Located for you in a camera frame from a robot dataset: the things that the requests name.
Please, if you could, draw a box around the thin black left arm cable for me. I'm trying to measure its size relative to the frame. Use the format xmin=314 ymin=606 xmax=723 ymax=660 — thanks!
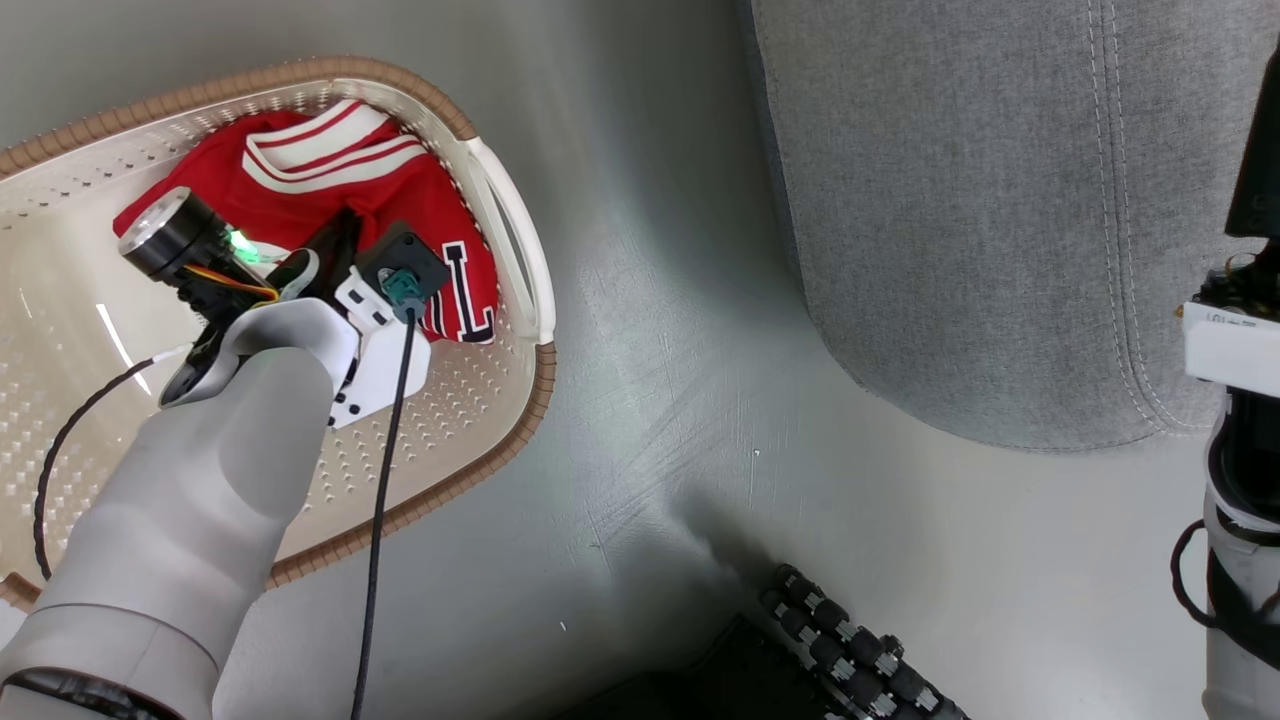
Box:
xmin=32 ymin=344 xmax=193 ymax=583

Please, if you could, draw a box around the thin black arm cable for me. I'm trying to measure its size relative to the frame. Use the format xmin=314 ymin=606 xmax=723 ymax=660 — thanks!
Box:
xmin=32 ymin=344 xmax=193 ymax=583
xmin=1169 ymin=518 xmax=1217 ymax=631

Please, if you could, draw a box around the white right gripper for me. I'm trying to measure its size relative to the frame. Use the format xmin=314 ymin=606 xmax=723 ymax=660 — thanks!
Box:
xmin=1180 ymin=42 xmax=1280 ymax=401

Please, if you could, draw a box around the cream perforated laundry basket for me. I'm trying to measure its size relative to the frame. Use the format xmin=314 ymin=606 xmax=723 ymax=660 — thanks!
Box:
xmin=0 ymin=56 xmax=558 ymax=614

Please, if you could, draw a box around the grey fabric sofa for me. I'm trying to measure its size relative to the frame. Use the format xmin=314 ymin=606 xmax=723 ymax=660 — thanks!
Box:
xmin=748 ymin=0 xmax=1280 ymax=453

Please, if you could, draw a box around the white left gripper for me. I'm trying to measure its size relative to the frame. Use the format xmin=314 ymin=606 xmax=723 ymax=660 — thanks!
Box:
xmin=113 ymin=185 xmax=433 ymax=431

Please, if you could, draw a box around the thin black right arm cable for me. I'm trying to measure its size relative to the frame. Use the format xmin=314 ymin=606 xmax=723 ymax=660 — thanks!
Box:
xmin=1169 ymin=518 xmax=1217 ymax=631

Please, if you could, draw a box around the black left camera cable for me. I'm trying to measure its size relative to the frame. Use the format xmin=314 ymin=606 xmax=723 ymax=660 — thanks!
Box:
xmin=349 ymin=305 xmax=418 ymax=720

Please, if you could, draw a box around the black roller omni wheel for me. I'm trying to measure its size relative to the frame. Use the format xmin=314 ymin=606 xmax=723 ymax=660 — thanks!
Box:
xmin=758 ymin=563 xmax=971 ymax=720

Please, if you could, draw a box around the red white varsity jacket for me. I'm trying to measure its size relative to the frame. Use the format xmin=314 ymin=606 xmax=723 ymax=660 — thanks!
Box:
xmin=112 ymin=97 xmax=500 ymax=347

